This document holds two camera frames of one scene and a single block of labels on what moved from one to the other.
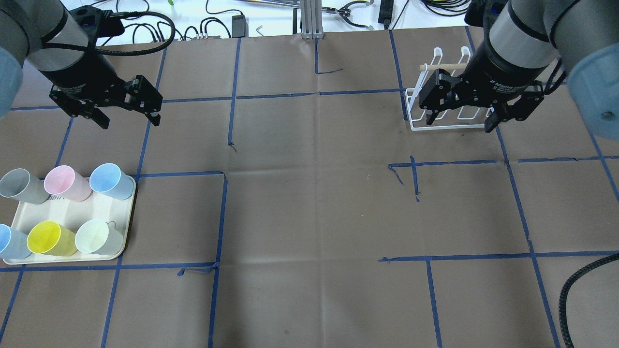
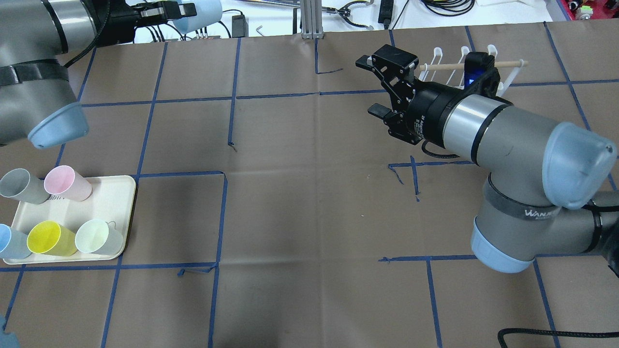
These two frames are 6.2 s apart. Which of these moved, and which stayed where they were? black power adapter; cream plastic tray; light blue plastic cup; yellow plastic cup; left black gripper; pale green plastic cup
Moved: left black gripper; light blue plastic cup
Stayed: pale green plastic cup; cream plastic tray; yellow plastic cup; black power adapter
